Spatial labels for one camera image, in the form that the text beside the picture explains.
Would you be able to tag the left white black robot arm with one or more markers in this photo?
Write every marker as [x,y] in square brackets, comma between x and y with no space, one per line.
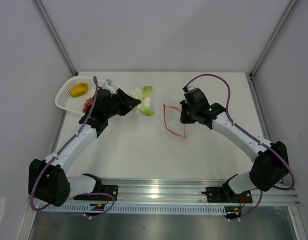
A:
[48,180]

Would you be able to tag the left aluminium frame post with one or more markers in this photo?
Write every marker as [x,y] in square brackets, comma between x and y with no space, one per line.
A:
[47,21]

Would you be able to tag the green white toy cabbage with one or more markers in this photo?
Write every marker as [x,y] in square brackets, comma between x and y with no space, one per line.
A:
[144,95]

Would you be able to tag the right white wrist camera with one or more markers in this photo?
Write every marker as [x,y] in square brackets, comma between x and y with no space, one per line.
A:
[188,88]

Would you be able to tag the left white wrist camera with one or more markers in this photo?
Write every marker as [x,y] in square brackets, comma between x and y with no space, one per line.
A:
[108,85]

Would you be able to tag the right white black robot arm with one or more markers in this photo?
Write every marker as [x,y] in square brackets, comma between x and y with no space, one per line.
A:
[270,160]

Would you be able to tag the red toy grape bunch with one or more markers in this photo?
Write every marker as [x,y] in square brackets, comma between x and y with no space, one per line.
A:
[87,104]

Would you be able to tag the right aluminium frame post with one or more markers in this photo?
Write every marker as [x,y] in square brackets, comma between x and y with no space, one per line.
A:
[274,36]

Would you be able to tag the aluminium frame post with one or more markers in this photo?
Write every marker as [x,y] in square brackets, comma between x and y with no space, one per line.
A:
[274,36]
[47,21]

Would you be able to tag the aluminium mounting rail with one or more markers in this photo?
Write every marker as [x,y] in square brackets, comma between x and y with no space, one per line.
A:
[187,192]

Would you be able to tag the yellow green toy mango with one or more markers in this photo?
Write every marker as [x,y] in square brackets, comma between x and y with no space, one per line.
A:
[79,90]

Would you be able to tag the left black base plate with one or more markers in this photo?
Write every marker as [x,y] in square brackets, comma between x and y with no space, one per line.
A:
[101,192]

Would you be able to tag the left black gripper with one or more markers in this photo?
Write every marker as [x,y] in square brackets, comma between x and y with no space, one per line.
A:
[127,102]

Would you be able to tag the white perforated plastic basket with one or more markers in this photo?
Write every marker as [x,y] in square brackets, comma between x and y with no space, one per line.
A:
[75,105]

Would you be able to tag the white slotted cable duct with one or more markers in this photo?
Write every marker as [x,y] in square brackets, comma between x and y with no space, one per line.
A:
[127,208]

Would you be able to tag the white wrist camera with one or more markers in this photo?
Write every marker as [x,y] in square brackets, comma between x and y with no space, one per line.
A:
[188,88]
[108,85]

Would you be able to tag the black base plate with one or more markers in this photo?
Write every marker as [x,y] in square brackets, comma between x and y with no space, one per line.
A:
[101,192]
[216,194]

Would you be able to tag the clear red zip bag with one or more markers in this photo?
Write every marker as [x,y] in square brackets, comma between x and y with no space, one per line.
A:
[171,122]

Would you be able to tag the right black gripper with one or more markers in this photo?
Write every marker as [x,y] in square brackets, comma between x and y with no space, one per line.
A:
[183,119]

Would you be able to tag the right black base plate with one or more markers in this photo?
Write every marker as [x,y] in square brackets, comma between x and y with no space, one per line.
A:
[216,194]

